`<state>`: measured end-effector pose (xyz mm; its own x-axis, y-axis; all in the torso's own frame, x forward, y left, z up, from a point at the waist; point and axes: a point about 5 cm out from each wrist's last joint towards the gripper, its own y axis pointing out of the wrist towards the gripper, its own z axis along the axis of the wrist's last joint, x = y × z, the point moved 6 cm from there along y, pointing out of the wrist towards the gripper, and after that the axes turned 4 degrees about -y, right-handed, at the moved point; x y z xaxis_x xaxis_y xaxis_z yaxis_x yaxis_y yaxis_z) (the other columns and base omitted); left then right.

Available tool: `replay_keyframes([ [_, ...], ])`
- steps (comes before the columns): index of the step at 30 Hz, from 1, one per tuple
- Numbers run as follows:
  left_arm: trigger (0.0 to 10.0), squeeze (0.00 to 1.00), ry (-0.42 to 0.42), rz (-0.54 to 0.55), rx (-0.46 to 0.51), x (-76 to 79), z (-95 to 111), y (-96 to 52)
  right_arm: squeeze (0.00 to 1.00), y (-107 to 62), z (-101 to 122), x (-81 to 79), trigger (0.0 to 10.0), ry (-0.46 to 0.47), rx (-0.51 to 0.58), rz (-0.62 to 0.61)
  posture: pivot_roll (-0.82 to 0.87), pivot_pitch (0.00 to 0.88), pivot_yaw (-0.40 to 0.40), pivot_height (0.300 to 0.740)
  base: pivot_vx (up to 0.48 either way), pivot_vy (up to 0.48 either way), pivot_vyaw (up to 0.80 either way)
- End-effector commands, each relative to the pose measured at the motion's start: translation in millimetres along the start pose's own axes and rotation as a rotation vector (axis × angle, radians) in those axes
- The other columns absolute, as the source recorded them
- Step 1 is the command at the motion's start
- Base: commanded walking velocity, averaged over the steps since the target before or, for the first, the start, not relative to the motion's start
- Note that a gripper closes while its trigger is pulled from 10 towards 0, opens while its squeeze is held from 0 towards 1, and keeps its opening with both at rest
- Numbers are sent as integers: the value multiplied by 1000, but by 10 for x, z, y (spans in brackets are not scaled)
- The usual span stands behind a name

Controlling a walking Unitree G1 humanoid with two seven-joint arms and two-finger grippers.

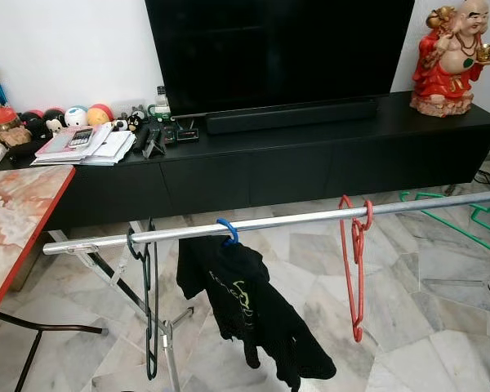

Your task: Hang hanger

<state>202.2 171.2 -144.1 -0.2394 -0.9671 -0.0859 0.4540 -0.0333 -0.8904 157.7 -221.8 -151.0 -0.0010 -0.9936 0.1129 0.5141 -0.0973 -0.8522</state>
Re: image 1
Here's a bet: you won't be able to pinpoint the blue plastic hanger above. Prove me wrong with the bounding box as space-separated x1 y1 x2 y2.
216 217 240 246

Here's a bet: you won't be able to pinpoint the red laughing buddha statue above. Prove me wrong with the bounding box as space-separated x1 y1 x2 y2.
410 0 490 118

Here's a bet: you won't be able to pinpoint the silver metal clothes rack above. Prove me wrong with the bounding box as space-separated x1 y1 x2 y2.
42 188 490 392

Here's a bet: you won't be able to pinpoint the black tv console cabinet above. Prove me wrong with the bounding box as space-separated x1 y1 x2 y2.
0 91 490 231

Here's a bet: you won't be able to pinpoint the black soundbar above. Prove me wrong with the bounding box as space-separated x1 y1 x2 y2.
206 100 379 136

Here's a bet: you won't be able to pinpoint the black flat television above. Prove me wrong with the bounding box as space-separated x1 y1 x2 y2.
145 0 416 119

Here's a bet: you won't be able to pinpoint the black t-shirt with logo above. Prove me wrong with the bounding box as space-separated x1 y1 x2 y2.
176 235 337 391

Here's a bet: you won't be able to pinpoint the small black desk clock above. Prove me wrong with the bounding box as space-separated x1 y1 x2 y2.
173 120 201 144

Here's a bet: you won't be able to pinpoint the green and white bottle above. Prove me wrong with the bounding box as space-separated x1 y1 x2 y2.
149 86 172 119

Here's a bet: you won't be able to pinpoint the black remote control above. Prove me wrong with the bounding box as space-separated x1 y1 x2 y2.
131 124 168 160

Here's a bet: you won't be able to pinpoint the small panda toy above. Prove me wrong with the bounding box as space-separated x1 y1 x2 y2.
110 110 146 133

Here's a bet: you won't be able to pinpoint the stack of books and papers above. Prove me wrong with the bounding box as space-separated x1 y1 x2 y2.
31 122 137 167

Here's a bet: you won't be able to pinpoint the orange and red plush ball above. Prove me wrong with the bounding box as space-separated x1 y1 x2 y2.
87 103 115 127

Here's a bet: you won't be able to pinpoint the grey calculator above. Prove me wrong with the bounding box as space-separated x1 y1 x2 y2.
68 127 95 148

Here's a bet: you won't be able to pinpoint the white and blue plush ball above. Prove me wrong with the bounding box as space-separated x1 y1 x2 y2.
63 105 89 128

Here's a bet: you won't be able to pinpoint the mouse face plush ball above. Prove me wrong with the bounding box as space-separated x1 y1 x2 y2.
42 109 66 134

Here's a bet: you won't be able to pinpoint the black round plush ball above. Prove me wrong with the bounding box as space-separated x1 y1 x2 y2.
20 110 48 138

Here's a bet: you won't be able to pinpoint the marble top folding table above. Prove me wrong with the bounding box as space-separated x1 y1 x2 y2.
0 163 103 392

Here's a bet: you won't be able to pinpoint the glass jar with red lid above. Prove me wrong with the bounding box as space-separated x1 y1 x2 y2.
0 106 29 149

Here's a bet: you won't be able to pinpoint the dark green wire hanger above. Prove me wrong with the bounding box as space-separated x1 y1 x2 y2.
127 219 163 381

